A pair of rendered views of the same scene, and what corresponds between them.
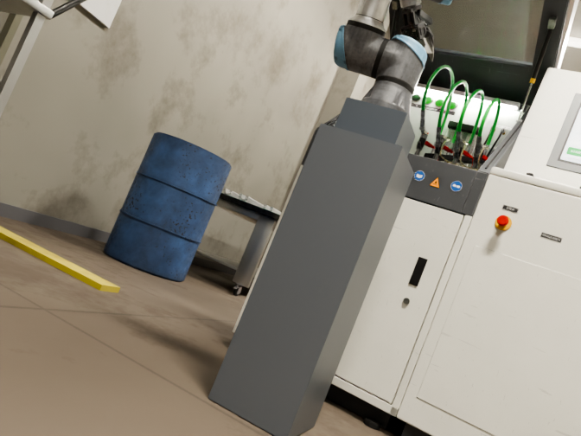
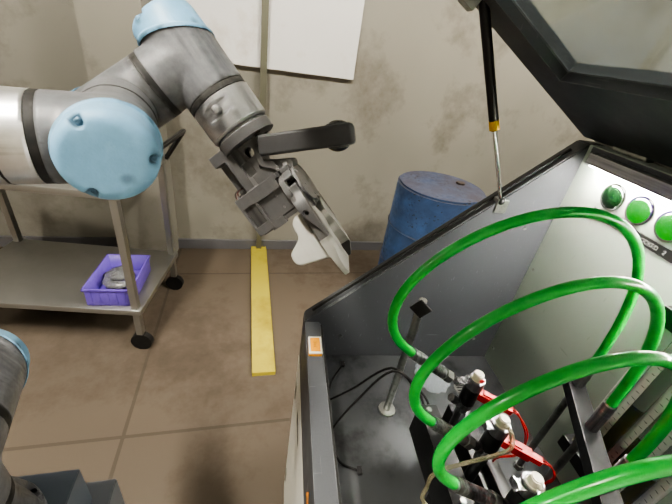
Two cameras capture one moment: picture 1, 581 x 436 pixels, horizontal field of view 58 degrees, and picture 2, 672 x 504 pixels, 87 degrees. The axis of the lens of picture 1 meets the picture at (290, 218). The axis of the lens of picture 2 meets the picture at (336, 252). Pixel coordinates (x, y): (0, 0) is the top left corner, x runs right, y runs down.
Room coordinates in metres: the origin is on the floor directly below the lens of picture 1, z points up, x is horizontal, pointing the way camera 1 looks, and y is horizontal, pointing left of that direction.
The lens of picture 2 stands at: (1.70, -0.54, 1.56)
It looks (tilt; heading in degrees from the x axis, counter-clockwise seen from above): 31 degrees down; 51
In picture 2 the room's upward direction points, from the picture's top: 9 degrees clockwise
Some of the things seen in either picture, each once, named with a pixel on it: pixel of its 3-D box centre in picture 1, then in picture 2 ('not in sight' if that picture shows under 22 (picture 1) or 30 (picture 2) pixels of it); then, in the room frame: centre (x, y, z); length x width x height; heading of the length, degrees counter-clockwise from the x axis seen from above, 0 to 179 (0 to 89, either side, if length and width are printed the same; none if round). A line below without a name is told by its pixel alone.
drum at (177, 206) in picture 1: (169, 207); (424, 242); (3.58, 0.79, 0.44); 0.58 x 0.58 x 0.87
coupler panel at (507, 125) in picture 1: (494, 150); not in sight; (2.29, -0.73, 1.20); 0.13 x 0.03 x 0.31; 62
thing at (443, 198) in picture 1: (388, 170); (318, 465); (1.96, -0.27, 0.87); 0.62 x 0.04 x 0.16; 62
